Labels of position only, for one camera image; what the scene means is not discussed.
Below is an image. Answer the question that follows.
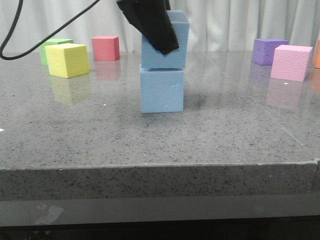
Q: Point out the green foam cube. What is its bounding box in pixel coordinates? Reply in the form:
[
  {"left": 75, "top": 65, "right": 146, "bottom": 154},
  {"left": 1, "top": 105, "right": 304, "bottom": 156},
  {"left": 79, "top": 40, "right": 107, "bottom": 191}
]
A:
[{"left": 39, "top": 38, "right": 74, "bottom": 66}]

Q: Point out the light blue notched foam cube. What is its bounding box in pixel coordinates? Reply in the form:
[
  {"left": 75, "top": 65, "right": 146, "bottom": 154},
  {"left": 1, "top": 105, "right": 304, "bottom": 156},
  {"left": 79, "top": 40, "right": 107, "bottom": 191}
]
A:
[{"left": 141, "top": 10, "right": 190, "bottom": 69}]

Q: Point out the red foam cube left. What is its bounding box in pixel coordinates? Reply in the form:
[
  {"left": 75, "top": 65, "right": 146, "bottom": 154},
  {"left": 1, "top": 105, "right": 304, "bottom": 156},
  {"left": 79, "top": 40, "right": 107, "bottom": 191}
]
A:
[{"left": 91, "top": 36, "right": 120, "bottom": 61}]

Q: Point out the pink foam cube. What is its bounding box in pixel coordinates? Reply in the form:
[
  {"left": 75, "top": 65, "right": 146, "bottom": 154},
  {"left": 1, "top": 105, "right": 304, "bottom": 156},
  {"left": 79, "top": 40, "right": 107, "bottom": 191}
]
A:
[{"left": 270, "top": 44, "right": 313, "bottom": 82}]

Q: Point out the orange foam cube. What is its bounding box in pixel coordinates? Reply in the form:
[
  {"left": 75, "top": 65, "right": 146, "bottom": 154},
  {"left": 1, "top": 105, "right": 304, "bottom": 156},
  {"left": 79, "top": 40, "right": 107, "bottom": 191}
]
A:
[{"left": 312, "top": 38, "right": 320, "bottom": 69}]

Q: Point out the light blue textured foam cube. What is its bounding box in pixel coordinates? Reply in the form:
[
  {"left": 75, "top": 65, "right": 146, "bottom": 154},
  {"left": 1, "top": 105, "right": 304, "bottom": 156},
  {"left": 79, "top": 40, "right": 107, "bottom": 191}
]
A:
[{"left": 139, "top": 66, "right": 184, "bottom": 113}]

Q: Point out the black cable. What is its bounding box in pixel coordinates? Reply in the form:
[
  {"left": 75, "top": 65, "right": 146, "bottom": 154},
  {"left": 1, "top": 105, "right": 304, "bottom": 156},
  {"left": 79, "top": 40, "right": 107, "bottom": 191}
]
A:
[{"left": 0, "top": 0, "right": 100, "bottom": 61}]

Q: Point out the yellow foam cube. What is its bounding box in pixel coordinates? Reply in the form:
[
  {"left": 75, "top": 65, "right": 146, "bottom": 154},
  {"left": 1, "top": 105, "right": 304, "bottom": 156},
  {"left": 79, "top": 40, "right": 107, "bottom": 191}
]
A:
[{"left": 45, "top": 43, "right": 90, "bottom": 78}]

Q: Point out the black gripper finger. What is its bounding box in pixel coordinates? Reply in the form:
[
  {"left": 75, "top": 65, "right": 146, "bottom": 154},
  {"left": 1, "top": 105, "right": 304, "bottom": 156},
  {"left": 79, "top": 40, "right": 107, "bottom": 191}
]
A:
[{"left": 117, "top": 0, "right": 179, "bottom": 55}]

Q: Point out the purple foam cube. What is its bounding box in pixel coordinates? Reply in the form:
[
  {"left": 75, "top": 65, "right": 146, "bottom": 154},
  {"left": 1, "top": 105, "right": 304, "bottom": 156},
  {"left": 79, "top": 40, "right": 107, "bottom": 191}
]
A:
[{"left": 251, "top": 38, "right": 289, "bottom": 66}]

